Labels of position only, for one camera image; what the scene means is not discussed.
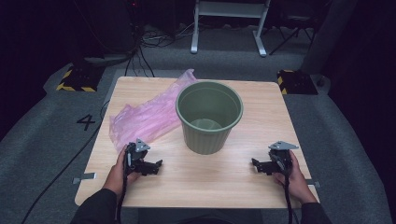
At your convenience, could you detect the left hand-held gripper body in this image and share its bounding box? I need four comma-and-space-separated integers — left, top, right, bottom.
124, 138, 151, 175

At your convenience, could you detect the black tripod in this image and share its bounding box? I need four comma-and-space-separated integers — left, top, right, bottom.
269, 15, 316, 57

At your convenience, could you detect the dark stand with grey base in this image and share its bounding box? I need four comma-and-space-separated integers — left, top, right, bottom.
73, 0, 139, 68

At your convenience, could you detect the black yellow striped base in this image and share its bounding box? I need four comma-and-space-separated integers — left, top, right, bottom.
276, 68, 319, 96
55, 64, 106, 93

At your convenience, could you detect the green plastic bin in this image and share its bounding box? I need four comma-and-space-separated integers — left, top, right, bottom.
175, 80, 245, 156

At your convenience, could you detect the pink plastic bag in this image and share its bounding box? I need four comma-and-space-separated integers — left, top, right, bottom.
108, 68, 198, 153

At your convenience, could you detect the person's right hand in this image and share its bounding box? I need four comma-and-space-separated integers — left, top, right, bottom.
273, 150, 318, 205

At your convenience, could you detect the person's left hand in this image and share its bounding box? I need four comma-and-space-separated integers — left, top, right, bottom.
103, 145, 141, 196

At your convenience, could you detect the white metal stand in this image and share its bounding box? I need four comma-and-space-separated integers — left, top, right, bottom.
190, 0, 271, 58

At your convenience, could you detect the tangle of floor cables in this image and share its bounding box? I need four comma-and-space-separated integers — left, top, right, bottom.
124, 21, 200, 78

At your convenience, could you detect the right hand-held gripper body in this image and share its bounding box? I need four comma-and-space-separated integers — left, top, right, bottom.
268, 140, 300, 175

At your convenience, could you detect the person's lap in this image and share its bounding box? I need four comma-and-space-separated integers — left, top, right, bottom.
138, 208, 264, 224

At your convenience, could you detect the right hand-held gripper cable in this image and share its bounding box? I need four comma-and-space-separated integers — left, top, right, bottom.
282, 173, 296, 224

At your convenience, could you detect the long black floor cable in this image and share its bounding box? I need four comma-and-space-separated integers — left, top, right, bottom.
21, 99, 110, 224

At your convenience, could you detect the grey pillar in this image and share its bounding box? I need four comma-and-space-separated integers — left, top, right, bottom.
300, 0, 359, 76

